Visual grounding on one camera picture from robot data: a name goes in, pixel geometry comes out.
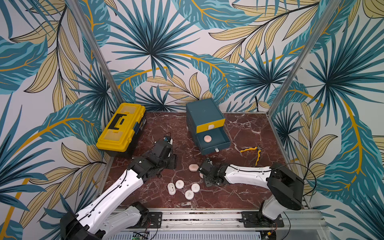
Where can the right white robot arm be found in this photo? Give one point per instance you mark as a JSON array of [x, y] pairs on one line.
[[286, 187]]

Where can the teal drawer cabinet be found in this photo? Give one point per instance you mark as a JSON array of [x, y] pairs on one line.
[[200, 112]]

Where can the white round case upper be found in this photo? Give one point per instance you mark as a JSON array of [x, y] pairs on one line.
[[179, 184]]

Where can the yellow handled pliers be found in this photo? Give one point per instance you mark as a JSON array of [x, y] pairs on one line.
[[258, 149]]

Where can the right aluminium frame post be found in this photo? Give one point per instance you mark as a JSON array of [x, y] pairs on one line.
[[318, 29]]

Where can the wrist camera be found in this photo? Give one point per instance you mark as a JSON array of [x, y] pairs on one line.
[[207, 166], [167, 140]]

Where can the white round case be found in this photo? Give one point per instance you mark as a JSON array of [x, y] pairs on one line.
[[189, 194], [179, 184], [195, 187]]

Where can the yellow black toolbox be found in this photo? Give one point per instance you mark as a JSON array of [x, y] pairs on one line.
[[120, 137]]

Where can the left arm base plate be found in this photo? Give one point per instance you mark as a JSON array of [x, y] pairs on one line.
[[153, 220]]

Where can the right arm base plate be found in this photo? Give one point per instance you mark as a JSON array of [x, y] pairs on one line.
[[255, 219]]

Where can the left aluminium frame post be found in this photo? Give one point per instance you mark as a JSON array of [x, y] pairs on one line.
[[86, 29]]

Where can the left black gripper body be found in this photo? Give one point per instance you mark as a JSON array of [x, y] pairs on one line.
[[170, 162]]

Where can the teal drawer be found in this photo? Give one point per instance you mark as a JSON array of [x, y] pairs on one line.
[[220, 141]]

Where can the white round case right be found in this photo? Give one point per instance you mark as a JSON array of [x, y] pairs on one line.
[[195, 187]]

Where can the white round case lower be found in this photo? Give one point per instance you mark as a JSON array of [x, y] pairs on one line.
[[189, 194]]

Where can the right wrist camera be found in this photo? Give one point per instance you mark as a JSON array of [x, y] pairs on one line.
[[207, 166]]

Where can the white oval earphone case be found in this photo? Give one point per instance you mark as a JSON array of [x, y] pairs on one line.
[[171, 189]]

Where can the yellow top drawer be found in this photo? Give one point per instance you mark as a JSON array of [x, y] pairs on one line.
[[210, 125]]

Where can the aluminium frame post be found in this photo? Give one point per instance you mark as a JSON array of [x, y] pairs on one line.
[[86, 29], [318, 29]]

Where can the pink round case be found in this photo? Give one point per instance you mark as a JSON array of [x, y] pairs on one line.
[[207, 138]]

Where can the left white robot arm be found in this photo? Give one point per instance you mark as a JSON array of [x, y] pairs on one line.
[[96, 221]]

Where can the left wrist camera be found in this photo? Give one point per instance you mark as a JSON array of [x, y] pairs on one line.
[[167, 140]]

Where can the aluminium front rail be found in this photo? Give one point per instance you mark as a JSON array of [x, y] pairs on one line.
[[228, 220]]

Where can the pink oval earphone case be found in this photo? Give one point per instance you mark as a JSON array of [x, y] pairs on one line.
[[193, 167]]

